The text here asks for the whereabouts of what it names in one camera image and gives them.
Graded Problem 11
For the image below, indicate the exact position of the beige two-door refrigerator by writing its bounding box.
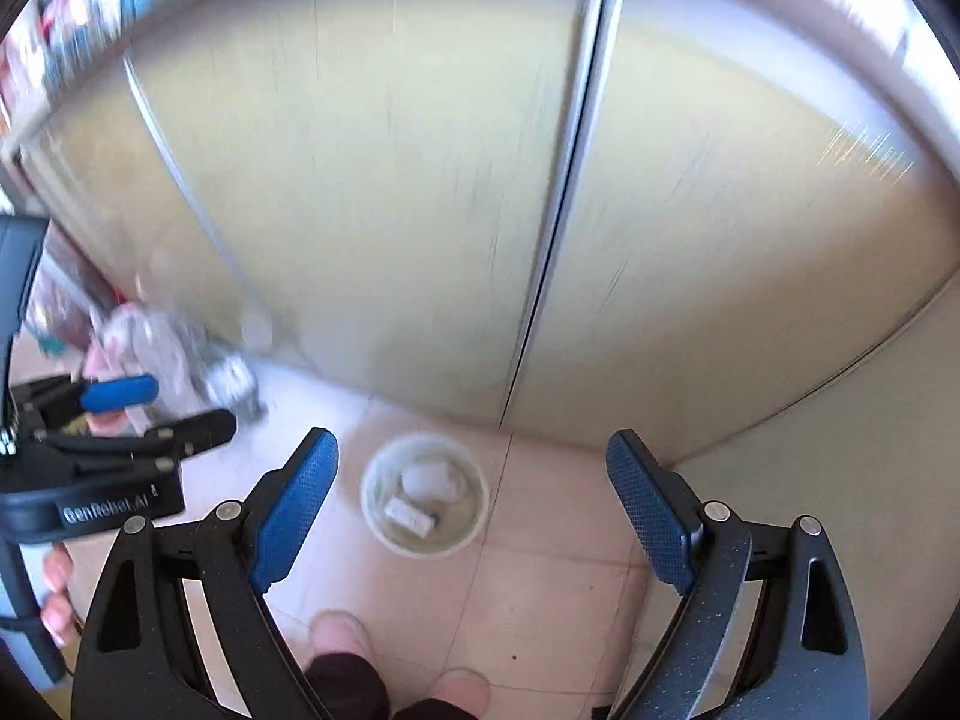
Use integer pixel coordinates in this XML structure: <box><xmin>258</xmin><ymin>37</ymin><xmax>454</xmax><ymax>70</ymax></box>
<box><xmin>15</xmin><ymin>0</ymin><xmax>960</xmax><ymax>466</ymax></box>

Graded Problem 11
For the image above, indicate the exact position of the person's left hand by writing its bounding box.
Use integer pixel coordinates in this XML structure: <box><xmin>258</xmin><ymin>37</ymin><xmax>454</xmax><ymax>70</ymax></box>
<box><xmin>41</xmin><ymin>544</ymin><xmax>82</xmax><ymax>647</ymax></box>

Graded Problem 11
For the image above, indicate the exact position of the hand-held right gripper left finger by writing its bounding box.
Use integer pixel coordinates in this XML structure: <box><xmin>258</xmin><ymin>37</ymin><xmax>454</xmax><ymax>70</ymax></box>
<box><xmin>71</xmin><ymin>427</ymin><xmax>342</xmax><ymax>720</ymax></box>

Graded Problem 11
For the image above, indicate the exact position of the crumpled white tissue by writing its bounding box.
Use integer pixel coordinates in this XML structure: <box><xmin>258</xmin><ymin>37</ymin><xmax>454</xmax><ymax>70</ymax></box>
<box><xmin>401</xmin><ymin>461</ymin><xmax>464</xmax><ymax>505</ymax></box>

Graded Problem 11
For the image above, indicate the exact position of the round white waste bin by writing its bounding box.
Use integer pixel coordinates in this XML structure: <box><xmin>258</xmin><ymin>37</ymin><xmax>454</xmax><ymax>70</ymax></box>
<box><xmin>360</xmin><ymin>435</ymin><xmax>490</xmax><ymax>559</ymax></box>

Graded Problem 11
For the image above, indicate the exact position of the small white box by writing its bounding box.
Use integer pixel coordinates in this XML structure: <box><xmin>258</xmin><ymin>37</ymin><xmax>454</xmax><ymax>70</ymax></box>
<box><xmin>384</xmin><ymin>499</ymin><xmax>437</xmax><ymax>537</ymax></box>

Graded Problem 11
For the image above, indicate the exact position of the pile of clear plastic bags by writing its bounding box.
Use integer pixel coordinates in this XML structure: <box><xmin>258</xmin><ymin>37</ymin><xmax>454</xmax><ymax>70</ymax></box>
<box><xmin>86</xmin><ymin>300</ymin><xmax>271</xmax><ymax>421</ymax></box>

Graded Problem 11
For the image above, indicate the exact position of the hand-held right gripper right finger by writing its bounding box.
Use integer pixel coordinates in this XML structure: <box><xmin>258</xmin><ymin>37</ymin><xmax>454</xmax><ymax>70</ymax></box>
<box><xmin>604</xmin><ymin>429</ymin><xmax>877</xmax><ymax>720</ymax></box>

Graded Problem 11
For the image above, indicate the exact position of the colourful shelf clutter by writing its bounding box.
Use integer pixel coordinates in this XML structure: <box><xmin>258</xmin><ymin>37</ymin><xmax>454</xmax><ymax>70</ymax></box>
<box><xmin>0</xmin><ymin>0</ymin><xmax>155</xmax><ymax>136</ymax></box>

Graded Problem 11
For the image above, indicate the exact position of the person's pink slipper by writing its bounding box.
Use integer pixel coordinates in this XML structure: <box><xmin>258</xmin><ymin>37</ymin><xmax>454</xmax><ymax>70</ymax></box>
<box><xmin>309</xmin><ymin>611</ymin><xmax>370</xmax><ymax>672</ymax></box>
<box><xmin>431</xmin><ymin>669</ymin><xmax>492</xmax><ymax>720</ymax></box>

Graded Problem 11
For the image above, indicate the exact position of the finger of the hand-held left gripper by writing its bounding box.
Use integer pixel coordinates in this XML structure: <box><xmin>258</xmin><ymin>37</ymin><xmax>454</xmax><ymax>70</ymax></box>
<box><xmin>11</xmin><ymin>373</ymin><xmax>161</xmax><ymax>422</ymax></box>
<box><xmin>30</xmin><ymin>409</ymin><xmax>238</xmax><ymax>467</ymax></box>

